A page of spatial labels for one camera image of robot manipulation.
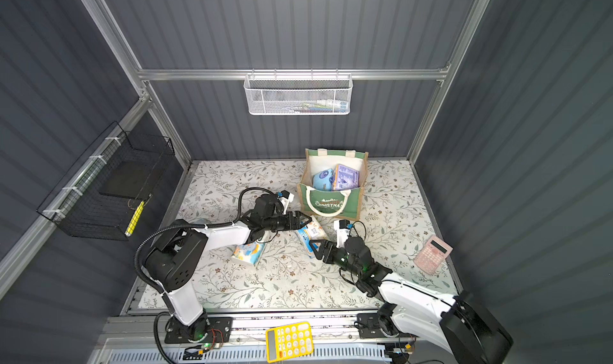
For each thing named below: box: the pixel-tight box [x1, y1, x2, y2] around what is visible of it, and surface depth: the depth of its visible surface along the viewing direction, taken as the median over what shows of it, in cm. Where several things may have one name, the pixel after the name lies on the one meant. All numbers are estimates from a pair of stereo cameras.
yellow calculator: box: [264, 320, 314, 364], surface depth 72 cm
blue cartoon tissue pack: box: [312, 168, 335, 192], surface depth 100 cm
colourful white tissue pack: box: [231, 241, 265, 266], surface depth 86 cm
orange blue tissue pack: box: [296, 215, 329, 259], surface depth 90 cm
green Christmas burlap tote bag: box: [296, 148, 369, 222], surface depth 94 cm
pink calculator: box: [414, 234, 454, 276], surface depth 90 cm
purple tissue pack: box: [332, 163, 360, 191], surface depth 95 cm
